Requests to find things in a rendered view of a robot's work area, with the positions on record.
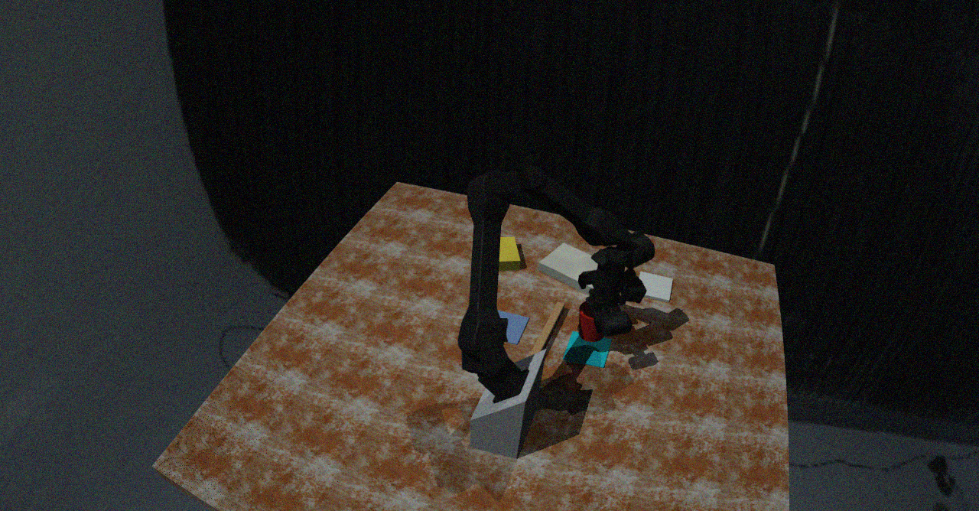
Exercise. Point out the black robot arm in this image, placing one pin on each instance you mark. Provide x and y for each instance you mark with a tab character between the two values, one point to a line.
482	331

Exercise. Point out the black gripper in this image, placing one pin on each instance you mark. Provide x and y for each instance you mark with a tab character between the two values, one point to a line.
603	305

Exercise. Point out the yellow block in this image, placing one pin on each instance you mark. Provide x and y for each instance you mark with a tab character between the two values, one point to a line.
508	254

